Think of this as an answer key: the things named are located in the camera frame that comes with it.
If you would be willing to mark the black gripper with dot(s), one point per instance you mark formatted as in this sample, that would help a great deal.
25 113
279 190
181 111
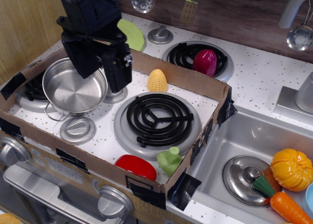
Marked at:
109 42

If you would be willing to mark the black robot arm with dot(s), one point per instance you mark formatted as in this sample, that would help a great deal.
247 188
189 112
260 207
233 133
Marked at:
87 16

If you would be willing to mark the steel pot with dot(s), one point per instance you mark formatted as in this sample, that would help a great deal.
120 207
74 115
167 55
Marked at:
71 94

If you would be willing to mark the steel pot lid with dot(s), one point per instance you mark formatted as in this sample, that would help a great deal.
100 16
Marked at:
239 174

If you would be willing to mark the grey stovetop knob middle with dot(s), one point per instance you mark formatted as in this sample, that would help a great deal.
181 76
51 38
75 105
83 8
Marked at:
115 97

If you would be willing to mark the grey stovetop knob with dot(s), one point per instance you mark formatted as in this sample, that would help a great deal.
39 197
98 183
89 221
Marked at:
115 97
160 36
78 130

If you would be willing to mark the green plastic plate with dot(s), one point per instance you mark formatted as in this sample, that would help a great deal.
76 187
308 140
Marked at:
134 35

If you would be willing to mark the yellow toy corn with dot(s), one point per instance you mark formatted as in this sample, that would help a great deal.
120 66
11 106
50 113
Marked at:
157 81

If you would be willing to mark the grey stovetop knob back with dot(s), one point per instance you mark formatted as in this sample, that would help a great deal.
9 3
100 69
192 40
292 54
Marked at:
160 36

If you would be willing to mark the hanging steel strainer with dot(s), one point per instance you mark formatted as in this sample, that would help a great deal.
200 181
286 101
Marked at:
143 6

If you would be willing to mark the grey stovetop knob front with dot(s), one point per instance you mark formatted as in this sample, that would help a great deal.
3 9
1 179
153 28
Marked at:
78 130

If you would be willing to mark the front left black burner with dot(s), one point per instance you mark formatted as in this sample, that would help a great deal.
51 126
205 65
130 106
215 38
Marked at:
31 96

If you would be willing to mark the back right black burner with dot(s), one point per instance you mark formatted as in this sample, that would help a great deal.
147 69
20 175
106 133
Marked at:
183 54

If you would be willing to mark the hanging green spatula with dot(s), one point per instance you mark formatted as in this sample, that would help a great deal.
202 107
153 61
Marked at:
189 11

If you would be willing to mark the red toy pepper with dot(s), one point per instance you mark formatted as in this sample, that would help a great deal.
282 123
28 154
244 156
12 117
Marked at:
137 166

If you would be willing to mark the grey oven knob left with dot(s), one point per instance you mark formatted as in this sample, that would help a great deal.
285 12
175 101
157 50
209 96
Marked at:
13 152

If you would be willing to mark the grey oven knob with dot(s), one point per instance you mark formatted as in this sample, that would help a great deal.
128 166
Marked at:
13 152
113 203

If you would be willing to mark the cardboard fence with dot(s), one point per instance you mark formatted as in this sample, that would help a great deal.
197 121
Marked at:
95 158

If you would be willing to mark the grey oven knob right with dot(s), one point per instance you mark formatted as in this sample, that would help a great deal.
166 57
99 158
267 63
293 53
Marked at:
113 203

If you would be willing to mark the steel sink basin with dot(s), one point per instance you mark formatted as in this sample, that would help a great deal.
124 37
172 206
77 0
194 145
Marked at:
246 133

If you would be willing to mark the orange toy bottom left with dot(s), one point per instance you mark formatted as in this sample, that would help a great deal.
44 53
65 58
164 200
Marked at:
9 219

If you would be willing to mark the hanging steel ladle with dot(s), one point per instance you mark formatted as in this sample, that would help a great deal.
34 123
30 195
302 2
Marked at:
300 38

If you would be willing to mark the grey faucet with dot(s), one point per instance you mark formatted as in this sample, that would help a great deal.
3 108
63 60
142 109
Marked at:
291 103

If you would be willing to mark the orange toy pumpkin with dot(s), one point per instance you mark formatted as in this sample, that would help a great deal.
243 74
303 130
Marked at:
292 169

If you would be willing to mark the orange toy carrot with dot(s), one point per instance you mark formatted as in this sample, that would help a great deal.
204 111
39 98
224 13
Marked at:
282 203

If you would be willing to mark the light blue cup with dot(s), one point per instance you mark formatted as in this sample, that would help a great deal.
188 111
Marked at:
308 201

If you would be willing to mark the grey oven door handle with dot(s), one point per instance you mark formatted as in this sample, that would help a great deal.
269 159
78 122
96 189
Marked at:
76 207

